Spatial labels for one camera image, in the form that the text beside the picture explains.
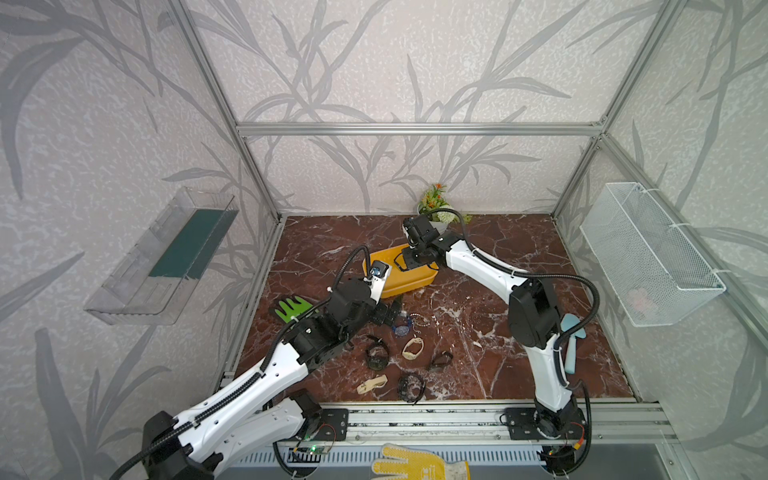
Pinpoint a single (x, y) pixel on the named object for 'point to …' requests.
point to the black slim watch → (401, 262)
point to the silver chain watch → (419, 320)
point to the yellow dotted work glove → (417, 463)
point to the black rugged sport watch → (412, 387)
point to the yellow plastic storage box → (400, 281)
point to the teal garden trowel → (567, 320)
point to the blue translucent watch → (402, 330)
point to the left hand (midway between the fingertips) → (388, 289)
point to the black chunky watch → (377, 352)
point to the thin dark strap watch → (442, 360)
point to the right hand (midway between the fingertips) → (409, 253)
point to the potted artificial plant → (439, 212)
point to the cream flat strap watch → (369, 385)
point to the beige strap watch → (412, 348)
